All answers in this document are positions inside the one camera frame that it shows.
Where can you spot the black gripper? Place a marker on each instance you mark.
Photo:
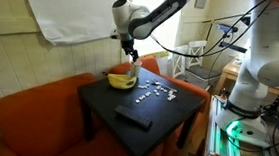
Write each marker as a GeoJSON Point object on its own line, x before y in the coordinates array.
{"type": "Point", "coordinates": [128, 45]}

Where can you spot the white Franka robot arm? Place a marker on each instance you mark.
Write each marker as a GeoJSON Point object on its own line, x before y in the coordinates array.
{"type": "Point", "coordinates": [271, 65]}

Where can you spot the aluminium robot base platform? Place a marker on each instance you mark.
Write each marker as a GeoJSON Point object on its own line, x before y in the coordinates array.
{"type": "Point", "coordinates": [227, 151]}

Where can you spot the patterned white paper cup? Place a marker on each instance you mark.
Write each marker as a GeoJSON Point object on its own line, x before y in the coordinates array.
{"type": "Point", "coordinates": [135, 71]}

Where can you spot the blank white tile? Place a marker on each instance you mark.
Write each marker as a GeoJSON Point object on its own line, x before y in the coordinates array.
{"type": "Point", "coordinates": [148, 85]}
{"type": "Point", "coordinates": [137, 101]}

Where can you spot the white letter tile N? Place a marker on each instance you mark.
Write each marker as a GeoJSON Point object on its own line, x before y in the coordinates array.
{"type": "Point", "coordinates": [142, 87]}

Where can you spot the silver metal spoon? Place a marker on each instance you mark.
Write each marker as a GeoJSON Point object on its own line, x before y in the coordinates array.
{"type": "Point", "coordinates": [155, 83]}

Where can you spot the white wooden chair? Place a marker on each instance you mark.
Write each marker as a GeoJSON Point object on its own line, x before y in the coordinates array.
{"type": "Point", "coordinates": [181, 48]}
{"type": "Point", "coordinates": [200, 72]}

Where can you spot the black remote control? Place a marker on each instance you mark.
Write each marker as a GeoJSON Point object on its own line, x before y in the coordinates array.
{"type": "Point", "coordinates": [133, 117]}

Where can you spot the white hanging sheet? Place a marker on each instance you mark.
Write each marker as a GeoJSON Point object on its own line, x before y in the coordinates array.
{"type": "Point", "coordinates": [74, 9]}

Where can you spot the light wooden desk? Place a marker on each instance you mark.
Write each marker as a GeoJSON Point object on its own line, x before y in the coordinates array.
{"type": "Point", "coordinates": [228, 70]}

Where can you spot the orange fabric sofa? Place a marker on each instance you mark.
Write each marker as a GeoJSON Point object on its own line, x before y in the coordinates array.
{"type": "Point", "coordinates": [36, 113]}

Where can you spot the stereo camera on stand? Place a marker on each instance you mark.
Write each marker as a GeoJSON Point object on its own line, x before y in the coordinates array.
{"type": "Point", "coordinates": [227, 29]}

